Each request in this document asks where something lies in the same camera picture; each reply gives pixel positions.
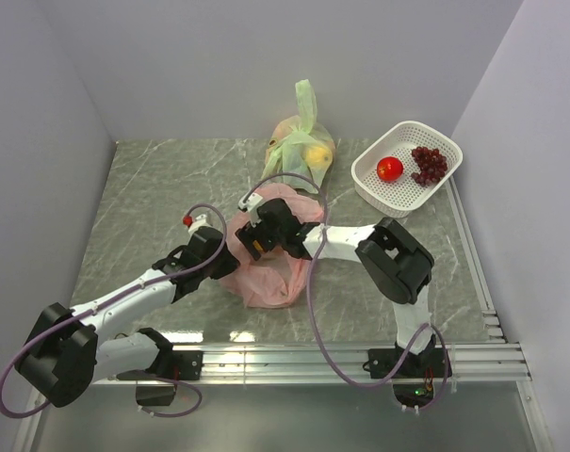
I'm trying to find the pink plastic bag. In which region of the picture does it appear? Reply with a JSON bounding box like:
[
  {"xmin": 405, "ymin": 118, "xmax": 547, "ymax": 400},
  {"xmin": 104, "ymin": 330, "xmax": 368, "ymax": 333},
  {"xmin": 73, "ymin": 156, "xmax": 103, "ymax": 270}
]
[{"xmin": 219, "ymin": 183, "xmax": 324, "ymax": 309}]

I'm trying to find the red apple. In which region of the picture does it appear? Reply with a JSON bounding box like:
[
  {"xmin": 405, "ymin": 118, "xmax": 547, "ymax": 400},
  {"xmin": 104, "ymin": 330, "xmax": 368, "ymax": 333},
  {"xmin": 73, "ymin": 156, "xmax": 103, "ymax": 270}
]
[{"xmin": 377, "ymin": 156, "xmax": 404, "ymax": 183}]

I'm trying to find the dark red grape bunch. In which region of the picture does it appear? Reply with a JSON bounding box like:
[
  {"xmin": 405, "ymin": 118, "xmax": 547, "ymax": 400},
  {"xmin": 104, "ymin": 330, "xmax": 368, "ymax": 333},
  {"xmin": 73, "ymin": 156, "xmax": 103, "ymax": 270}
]
[{"xmin": 411, "ymin": 147, "xmax": 448, "ymax": 186}]

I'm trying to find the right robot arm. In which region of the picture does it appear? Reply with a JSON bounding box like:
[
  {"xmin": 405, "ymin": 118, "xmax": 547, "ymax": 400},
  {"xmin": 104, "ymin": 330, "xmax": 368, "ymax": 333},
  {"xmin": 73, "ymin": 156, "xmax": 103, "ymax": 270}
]
[{"xmin": 236, "ymin": 193, "xmax": 434, "ymax": 378}]

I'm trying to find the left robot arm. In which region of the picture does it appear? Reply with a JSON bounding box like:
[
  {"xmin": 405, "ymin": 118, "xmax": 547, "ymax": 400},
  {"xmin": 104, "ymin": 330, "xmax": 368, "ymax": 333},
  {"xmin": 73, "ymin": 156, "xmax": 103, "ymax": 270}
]
[{"xmin": 14, "ymin": 226, "xmax": 238, "ymax": 408}]

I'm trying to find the green plastic bag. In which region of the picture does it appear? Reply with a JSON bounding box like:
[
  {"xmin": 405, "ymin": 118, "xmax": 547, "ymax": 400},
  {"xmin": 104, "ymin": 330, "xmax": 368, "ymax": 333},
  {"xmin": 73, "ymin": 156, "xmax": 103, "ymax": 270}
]
[{"xmin": 262, "ymin": 79, "xmax": 335, "ymax": 187}]

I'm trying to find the yellow fruit in green bag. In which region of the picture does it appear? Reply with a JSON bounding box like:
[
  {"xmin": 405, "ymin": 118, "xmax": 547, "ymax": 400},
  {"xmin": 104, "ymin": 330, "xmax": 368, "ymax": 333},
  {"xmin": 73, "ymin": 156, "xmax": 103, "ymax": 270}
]
[{"xmin": 303, "ymin": 145, "xmax": 333, "ymax": 171}]

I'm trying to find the orange fruit in green bag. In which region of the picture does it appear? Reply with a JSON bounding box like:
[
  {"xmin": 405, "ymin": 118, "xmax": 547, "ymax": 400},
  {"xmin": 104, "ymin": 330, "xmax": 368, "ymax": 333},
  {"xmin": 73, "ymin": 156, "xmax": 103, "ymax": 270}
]
[{"xmin": 269, "ymin": 115, "xmax": 301, "ymax": 147}]

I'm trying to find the white perforated plastic basket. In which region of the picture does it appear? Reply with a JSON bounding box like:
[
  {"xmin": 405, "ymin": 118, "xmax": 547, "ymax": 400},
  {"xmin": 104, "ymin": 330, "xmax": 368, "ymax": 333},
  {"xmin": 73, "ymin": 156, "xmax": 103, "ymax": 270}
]
[{"xmin": 350, "ymin": 121, "xmax": 463, "ymax": 218}]

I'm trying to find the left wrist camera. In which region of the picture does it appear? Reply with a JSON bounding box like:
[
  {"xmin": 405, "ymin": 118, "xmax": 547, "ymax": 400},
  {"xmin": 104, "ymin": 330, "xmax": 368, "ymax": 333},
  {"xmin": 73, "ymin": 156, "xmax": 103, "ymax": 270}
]
[{"xmin": 183, "ymin": 214, "xmax": 211, "ymax": 234}]

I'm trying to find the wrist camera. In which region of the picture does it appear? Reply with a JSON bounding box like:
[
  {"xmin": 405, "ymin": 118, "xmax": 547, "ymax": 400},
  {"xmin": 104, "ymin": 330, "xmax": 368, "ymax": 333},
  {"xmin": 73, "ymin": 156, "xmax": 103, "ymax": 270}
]
[
  {"xmin": 183, "ymin": 214, "xmax": 211, "ymax": 234},
  {"xmin": 238, "ymin": 192, "xmax": 265, "ymax": 225}
]

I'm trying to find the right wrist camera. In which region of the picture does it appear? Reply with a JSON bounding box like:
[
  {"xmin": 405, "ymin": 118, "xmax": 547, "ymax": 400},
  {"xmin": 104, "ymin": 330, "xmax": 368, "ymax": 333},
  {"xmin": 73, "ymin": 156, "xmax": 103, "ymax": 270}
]
[{"xmin": 238, "ymin": 192, "xmax": 265, "ymax": 225}]

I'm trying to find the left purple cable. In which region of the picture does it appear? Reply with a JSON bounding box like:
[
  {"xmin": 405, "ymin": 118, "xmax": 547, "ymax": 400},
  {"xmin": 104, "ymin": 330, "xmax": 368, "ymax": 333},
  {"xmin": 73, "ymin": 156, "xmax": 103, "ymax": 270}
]
[{"xmin": 0, "ymin": 202, "xmax": 229, "ymax": 418}]

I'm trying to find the purple cable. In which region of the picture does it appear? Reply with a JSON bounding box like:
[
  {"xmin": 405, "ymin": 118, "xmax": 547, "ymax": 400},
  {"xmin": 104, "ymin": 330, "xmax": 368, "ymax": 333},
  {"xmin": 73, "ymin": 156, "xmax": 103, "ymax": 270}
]
[
  {"xmin": 249, "ymin": 172, "xmax": 451, "ymax": 415},
  {"xmin": 0, "ymin": 202, "xmax": 229, "ymax": 418}
]

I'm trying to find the aluminium front rail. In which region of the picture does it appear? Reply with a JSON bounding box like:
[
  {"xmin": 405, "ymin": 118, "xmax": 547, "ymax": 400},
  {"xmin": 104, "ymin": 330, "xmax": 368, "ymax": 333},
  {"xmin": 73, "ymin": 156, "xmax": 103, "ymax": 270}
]
[{"xmin": 90, "ymin": 342, "xmax": 533, "ymax": 386}]

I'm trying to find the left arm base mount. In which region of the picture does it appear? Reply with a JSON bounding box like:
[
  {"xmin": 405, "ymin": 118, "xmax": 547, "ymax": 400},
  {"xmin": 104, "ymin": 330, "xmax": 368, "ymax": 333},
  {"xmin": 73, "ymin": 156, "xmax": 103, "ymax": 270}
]
[{"xmin": 116, "ymin": 350, "xmax": 204, "ymax": 412}]

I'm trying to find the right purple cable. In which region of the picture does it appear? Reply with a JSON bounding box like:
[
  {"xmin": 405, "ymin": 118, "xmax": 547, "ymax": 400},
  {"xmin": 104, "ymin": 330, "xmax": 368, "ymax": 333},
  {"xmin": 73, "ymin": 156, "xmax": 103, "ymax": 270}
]
[{"xmin": 249, "ymin": 172, "xmax": 451, "ymax": 415}]

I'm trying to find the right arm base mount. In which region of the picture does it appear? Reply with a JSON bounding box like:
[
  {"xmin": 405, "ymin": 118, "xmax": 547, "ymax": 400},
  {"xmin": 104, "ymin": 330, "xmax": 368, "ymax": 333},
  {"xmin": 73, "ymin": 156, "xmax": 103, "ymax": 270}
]
[{"xmin": 363, "ymin": 346, "xmax": 452, "ymax": 413}]

